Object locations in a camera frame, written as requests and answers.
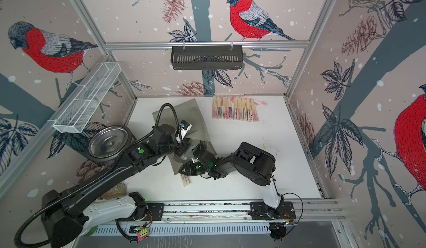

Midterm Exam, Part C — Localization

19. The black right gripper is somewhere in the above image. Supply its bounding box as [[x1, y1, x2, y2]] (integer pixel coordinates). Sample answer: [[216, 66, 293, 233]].
[[178, 160, 211, 176]]

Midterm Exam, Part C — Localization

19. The green canvas tote bag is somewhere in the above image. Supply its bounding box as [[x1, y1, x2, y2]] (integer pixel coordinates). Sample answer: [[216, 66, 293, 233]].
[[148, 103, 216, 177]]

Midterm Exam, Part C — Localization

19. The pink wooden folding fan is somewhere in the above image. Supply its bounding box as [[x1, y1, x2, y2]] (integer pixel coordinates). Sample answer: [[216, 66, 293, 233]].
[[212, 97, 218, 119]]

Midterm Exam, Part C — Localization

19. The black grey wooden folding fan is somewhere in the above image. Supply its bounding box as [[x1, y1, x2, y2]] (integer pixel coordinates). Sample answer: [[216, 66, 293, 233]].
[[216, 97, 224, 119]]

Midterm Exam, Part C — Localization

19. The pink striped folding fan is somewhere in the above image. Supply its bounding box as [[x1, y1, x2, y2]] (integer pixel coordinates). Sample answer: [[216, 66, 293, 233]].
[[237, 98, 244, 121]]

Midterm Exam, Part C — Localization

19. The red blossom white folding fan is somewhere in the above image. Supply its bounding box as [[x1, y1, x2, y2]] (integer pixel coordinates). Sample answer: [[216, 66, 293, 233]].
[[233, 97, 238, 120]]

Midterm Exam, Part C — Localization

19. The grey pink folding fan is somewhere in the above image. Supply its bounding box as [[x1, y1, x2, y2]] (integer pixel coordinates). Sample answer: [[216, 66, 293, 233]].
[[241, 97, 249, 121]]

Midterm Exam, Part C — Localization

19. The pink tassel folding fan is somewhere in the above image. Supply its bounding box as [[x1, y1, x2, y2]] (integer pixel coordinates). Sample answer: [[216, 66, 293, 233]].
[[250, 98, 267, 121]]

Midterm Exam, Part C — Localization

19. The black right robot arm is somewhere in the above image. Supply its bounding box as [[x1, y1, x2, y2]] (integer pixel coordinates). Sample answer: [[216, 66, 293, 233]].
[[179, 142, 282, 220]]

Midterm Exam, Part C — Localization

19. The brown box behind arm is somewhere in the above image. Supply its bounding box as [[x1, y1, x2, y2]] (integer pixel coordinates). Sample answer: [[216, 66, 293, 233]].
[[99, 183, 127, 200]]

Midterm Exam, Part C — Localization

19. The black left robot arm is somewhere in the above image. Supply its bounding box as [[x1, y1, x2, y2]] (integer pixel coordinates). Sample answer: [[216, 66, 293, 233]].
[[41, 120, 191, 248]]

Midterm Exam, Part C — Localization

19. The pink small circuit board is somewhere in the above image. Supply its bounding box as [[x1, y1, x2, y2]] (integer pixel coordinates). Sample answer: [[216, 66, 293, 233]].
[[137, 228, 149, 242]]

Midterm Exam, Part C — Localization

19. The round steel plate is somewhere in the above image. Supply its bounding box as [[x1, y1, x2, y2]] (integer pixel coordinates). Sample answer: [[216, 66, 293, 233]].
[[87, 125, 133, 163]]

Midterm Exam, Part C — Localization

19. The black right base connector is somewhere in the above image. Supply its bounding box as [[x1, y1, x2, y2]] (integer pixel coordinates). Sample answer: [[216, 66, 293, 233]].
[[268, 222, 287, 241]]

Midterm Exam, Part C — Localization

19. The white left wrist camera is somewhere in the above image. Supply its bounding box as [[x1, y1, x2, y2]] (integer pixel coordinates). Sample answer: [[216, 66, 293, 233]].
[[178, 120, 192, 140]]

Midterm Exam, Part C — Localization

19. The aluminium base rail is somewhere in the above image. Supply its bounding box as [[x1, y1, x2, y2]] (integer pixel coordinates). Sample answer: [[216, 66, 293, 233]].
[[86, 199, 343, 222]]

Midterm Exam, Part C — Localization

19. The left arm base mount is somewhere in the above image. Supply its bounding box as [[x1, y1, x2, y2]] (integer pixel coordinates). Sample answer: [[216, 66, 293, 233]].
[[127, 192, 165, 222]]

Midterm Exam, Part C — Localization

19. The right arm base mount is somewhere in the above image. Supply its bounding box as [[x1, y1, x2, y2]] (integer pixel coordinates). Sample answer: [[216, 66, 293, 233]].
[[248, 200, 296, 221]]

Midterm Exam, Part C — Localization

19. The black hanging wire basket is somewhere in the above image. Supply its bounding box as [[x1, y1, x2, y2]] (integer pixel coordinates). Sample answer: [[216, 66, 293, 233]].
[[170, 46, 244, 70]]

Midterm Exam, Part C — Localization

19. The white mesh wall shelf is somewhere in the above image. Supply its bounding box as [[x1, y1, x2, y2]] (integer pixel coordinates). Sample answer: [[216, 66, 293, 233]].
[[53, 62, 122, 133]]

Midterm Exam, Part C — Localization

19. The black corrugated cable conduit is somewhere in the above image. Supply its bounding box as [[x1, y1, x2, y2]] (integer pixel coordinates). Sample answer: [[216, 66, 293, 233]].
[[14, 103, 182, 248]]

